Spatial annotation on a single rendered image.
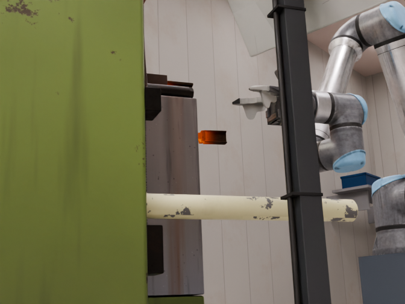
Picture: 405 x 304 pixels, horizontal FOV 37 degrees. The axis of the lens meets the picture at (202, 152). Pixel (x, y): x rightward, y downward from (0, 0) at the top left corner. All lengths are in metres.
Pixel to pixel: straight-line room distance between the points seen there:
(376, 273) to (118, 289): 1.32
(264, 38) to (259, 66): 5.59
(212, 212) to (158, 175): 0.26
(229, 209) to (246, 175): 4.98
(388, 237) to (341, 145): 0.57
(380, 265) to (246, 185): 3.99
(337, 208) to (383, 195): 1.00
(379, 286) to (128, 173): 1.32
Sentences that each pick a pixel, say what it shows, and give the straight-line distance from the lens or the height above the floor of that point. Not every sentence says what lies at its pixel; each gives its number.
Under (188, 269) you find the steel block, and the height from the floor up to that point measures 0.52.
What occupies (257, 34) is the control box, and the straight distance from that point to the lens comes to 1.22.
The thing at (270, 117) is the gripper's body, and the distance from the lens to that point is 1.68.
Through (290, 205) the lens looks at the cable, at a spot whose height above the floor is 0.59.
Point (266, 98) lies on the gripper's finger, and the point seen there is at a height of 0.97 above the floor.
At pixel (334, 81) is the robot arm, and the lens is 2.00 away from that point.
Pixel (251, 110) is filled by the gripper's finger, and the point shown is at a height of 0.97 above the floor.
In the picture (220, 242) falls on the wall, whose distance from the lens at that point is 5.60.
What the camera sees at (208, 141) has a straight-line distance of 2.13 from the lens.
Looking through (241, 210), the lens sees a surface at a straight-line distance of 1.14.
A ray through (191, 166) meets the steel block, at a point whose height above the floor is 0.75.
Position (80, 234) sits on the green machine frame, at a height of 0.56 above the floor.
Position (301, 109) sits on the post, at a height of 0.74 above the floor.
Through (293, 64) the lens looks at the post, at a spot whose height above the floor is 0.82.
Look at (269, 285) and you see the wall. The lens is 6.21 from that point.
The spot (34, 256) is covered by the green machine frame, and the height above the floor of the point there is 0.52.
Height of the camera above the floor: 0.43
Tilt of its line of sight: 15 degrees up
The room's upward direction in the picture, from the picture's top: 2 degrees counter-clockwise
